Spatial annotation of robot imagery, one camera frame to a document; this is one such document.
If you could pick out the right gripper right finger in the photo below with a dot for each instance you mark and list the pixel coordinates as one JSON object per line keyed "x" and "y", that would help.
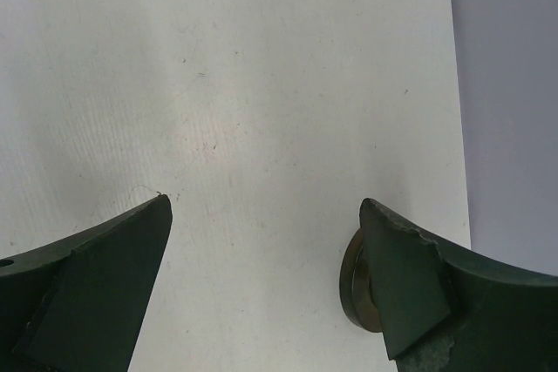
{"x": 443, "y": 307}

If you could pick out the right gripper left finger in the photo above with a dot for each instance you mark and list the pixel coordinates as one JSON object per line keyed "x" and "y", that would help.
{"x": 78, "y": 304}

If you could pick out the brown mannequin stand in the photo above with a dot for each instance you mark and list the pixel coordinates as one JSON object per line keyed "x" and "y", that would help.
{"x": 355, "y": 287}

